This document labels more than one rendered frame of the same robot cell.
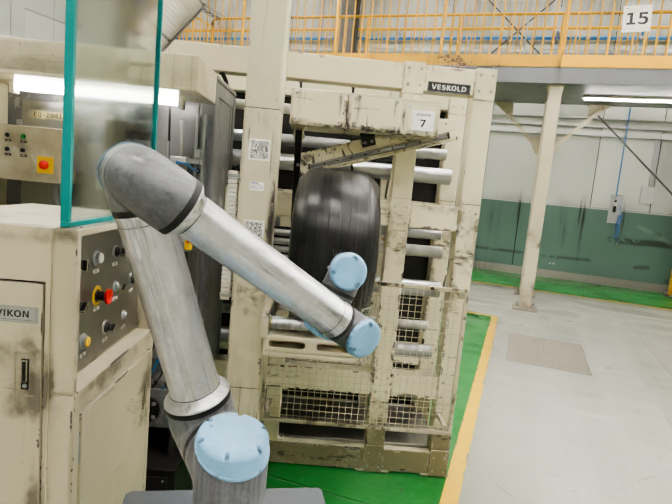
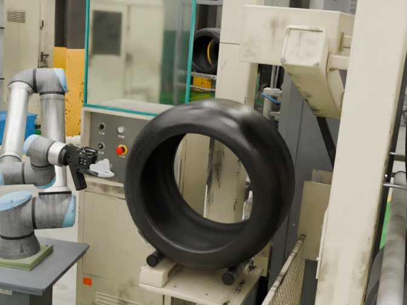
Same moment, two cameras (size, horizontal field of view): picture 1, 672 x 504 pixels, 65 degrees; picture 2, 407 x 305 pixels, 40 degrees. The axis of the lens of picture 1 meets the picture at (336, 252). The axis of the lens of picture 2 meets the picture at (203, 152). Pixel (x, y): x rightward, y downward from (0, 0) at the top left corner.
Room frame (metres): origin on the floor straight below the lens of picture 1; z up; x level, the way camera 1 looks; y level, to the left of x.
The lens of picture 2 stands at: (2.65, -1.77, 1.74)
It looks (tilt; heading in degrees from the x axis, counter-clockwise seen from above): 14 degrees down; 111
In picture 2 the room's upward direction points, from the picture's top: 5 degrees clockwise
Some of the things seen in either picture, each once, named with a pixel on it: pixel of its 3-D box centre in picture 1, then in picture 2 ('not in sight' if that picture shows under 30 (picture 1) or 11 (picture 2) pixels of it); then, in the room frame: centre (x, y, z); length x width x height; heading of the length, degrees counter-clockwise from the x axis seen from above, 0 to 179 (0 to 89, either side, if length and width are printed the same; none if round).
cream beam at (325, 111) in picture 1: (363, 116); (306, 37); (2.30, -0.06, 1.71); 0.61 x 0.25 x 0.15; 92
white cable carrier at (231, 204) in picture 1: (231, 235); not in sight; (1.94, 0.39, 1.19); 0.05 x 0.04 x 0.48; 2
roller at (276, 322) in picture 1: (316, 325); (171, 244); (1.86, 0.04, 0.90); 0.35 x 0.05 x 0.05; 92
